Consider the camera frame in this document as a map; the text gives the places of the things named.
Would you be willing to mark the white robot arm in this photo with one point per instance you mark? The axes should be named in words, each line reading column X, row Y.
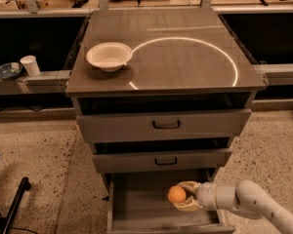
column 246, row 199

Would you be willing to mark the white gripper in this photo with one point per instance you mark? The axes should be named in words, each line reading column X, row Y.
column 206, row 195

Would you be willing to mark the grey drawer cabinet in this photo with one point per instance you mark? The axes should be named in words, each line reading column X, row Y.
column 183, row 60

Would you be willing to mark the white paper cup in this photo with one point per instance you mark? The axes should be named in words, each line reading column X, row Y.
column 31, row 66

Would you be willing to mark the top grey drawer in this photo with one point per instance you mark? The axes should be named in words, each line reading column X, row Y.
column 162, row 125

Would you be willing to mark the orange fruit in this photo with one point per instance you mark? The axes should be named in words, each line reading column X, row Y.
column 177, row 194

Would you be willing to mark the white paper bowl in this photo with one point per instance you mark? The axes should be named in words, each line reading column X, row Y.
column 109, row 56

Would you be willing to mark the grey side shelf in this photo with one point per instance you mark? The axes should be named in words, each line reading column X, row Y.
column 47, row 82

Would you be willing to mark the bottom open grey drawer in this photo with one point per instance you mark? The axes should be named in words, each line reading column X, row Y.
column 138, row 204

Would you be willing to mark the black floor stand leg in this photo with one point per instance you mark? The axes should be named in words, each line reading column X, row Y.
column 6, row 222

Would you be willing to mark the middle grey drawer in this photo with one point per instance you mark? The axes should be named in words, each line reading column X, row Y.
column 161, row 161

